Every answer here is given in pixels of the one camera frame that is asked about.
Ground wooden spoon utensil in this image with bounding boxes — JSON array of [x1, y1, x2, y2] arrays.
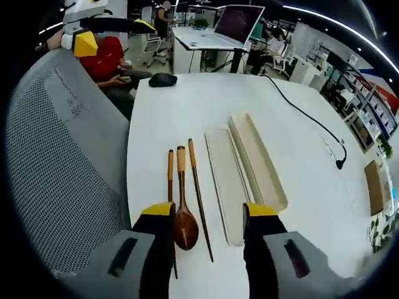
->
[[173, 145, 200, 251]]

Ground person's left hand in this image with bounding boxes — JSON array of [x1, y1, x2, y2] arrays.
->
[[34, 32, 64, 52]]

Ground white cabinet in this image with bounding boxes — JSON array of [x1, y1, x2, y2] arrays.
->
[[289, 58, 324, 92]]

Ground large white-framed monitor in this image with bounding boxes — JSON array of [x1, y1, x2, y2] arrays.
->
[[213, 4, 266, 47]]

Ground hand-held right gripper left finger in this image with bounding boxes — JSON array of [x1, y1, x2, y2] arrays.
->
[[73, 201, 178, 299]]

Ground beige cutlery case tray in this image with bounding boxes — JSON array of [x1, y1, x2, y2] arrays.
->
[[228, 113, 289, 213]]

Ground green leafy plant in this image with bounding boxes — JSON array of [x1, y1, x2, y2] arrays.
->
[[368, 211, 399, 254]]

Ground grey mesh office chair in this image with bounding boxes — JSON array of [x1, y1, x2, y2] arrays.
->
[[5, 47, 138, 283]]

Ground wooden chopstick utensil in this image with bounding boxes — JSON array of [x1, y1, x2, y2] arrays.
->
[[167, 149, 179, 280], [187, 138, 215, 263]]

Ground black computer mouse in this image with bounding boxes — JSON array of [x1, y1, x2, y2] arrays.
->
[[148, 72, 178, 88]]

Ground beige cutlery case lid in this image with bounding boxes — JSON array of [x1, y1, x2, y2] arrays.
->
[[203, 125, 251, 247]]

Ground brown cardboard box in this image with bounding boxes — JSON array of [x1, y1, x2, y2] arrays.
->
[[363, 159, 388, 216]]

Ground small green potted plant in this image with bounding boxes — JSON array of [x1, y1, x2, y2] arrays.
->
[[376, 133, 394, 160]]

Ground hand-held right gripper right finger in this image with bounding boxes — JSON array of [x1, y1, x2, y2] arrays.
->
[[242, 201, 347, 299]]

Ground storage shelf with bins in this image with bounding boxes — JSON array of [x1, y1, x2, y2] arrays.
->
[[320, 51, 399, 153]]

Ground white standing desk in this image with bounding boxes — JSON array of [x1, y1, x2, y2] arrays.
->
[[171, 26, 252, 75]]

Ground black power cable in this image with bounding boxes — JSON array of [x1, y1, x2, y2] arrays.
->
[[260, 74, 348, 171]]

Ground green desk plant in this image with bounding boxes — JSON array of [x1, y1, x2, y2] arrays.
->
[[191, 17, 211, 31]]

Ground white office chair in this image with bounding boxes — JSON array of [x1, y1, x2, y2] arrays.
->
[[271, 40, 296, 75], [143, 31, 171, 69]]

